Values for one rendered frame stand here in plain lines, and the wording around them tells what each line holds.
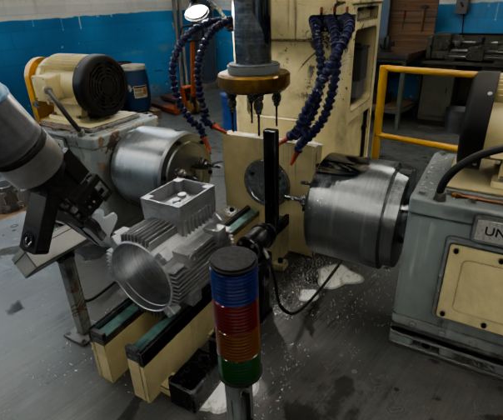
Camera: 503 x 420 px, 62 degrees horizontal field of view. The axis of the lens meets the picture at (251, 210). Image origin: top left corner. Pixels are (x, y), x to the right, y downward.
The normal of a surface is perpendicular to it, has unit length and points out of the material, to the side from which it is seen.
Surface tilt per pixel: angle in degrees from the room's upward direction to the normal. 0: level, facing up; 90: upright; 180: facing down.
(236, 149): 90
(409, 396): 0
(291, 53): 90
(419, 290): 89
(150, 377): 90
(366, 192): 47
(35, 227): 62
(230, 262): 0
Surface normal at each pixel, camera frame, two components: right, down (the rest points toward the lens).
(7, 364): -0.04, -0.89
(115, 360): 0.87, 0.20
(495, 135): -0.50, 0.45
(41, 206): -0.47, -0.07
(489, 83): -0.27, -0.58
